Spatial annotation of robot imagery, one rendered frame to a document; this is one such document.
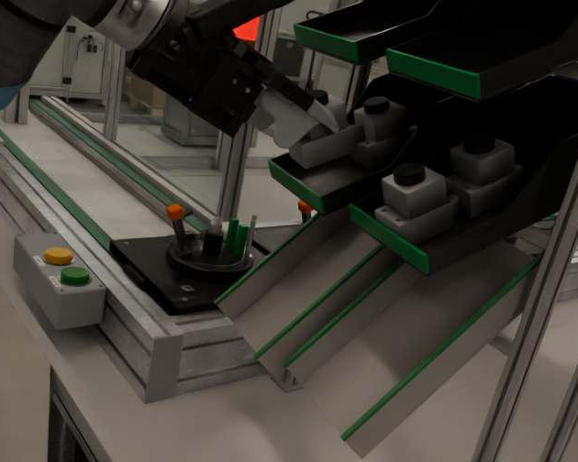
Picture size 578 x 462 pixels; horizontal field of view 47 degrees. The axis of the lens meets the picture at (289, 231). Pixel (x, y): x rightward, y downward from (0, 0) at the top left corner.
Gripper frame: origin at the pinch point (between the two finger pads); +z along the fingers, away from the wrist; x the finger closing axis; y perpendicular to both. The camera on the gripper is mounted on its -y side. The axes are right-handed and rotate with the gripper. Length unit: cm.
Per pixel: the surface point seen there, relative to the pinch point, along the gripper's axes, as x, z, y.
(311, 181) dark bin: -3.0, 5.9, 7.0
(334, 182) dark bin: -0.6, 7.0, 5.6
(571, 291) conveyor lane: -33, 102, -2
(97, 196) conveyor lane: -73, 9, 39
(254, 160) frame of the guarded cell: -123, 62, 19
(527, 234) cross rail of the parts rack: 17.8, 17.0, -1.5
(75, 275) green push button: -24.1, -4.1, 37.7
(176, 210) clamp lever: -26.2, 4.3, 23.0
